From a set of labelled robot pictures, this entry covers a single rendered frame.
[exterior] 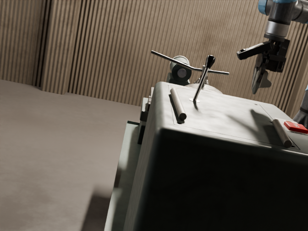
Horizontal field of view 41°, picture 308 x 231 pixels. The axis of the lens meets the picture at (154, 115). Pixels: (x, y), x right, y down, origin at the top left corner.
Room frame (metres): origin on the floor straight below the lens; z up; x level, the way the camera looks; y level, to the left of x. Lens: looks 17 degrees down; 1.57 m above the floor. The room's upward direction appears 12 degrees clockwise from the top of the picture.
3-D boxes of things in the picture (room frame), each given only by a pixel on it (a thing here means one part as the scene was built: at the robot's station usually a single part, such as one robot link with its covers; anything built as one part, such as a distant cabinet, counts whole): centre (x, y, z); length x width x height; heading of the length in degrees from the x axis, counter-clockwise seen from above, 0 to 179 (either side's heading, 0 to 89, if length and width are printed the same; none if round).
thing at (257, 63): (1.44, -0.35, 1.45); 0.09 x 0.08 x 0.12; 94
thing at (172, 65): (2.87, -0.11, 1.01); 0.30 x 0.20 x 0.29; 4
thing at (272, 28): (1.44, -0.34, 1.53); 0.08 x 0.08 x 0.05
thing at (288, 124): (1.24, -0.44, 1.26); 0.06 x 0.06 x 0.02; 4
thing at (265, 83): (1.42, -0.35, 1.34); 0.06 x 0.03 x 0.09; 94
